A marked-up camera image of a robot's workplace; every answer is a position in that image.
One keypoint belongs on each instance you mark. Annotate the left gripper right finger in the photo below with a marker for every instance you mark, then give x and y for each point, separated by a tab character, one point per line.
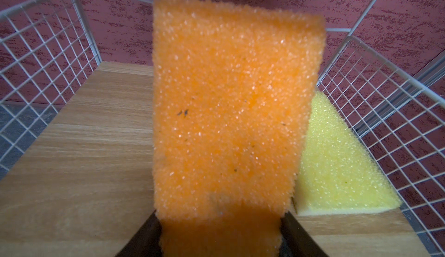
301	244

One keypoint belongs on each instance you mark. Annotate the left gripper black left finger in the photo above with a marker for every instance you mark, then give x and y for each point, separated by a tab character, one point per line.
145	242

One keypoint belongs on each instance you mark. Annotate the yellow sponge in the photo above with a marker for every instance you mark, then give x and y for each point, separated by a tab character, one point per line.
337	174

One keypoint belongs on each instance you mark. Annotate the orange sponge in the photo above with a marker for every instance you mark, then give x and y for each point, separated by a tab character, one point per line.
233	86

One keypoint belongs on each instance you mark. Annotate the middle wooden shelf board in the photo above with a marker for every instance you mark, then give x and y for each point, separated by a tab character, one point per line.
86	185

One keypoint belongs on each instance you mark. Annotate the white wire shelf rack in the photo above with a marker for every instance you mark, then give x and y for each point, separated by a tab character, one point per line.
373	72

